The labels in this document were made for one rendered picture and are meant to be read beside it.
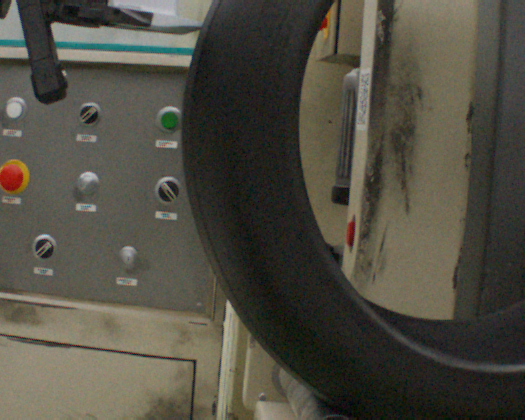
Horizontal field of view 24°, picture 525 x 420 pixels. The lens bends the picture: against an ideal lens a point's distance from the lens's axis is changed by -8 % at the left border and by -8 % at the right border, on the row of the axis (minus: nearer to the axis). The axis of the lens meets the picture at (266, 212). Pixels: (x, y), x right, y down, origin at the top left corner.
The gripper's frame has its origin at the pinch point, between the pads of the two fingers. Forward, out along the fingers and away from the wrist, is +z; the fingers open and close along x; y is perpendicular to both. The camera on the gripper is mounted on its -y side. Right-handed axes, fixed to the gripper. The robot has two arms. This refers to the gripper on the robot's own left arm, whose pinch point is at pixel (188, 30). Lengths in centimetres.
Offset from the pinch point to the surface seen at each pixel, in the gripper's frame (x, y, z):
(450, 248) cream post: 28.2, -16.7, 34.7
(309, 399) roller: 1.7, -32.1, 18.0
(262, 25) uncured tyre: -12.2, 0.7, 6.0
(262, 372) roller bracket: 25.6, -34.3, 15.5
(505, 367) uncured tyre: -13.1, -24.1, 33.0
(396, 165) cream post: 28.3, -8.6, 26.2
